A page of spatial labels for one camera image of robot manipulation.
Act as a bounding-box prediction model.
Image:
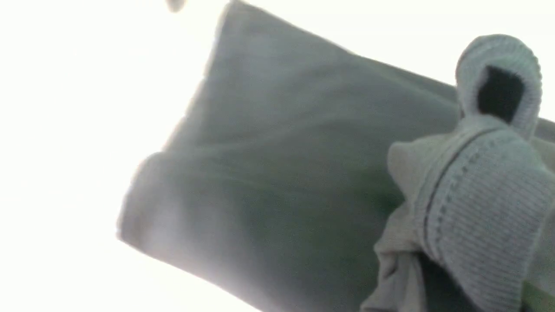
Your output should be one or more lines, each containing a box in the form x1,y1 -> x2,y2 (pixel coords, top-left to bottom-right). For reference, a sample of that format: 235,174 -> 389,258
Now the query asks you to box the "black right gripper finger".
477,66 -> 525,123

